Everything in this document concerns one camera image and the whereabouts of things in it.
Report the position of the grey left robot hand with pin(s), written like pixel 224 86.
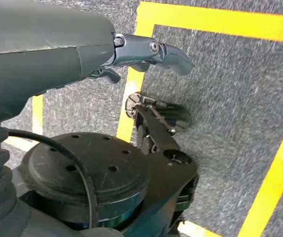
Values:
pixel 44 49

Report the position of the black robot leg base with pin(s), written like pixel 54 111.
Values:
pixel 121 176

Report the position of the yellow floor tape outline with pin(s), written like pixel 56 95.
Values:
pixel 205 19

